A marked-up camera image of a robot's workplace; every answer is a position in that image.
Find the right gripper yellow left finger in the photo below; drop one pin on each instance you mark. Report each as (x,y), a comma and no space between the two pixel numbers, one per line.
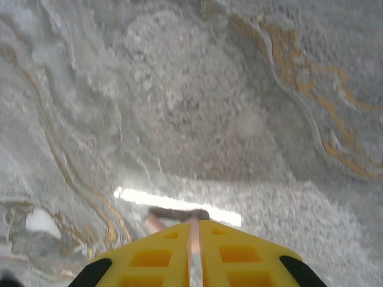
(149,260)

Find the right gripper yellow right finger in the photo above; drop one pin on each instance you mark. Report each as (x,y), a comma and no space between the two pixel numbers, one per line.
(239,257)

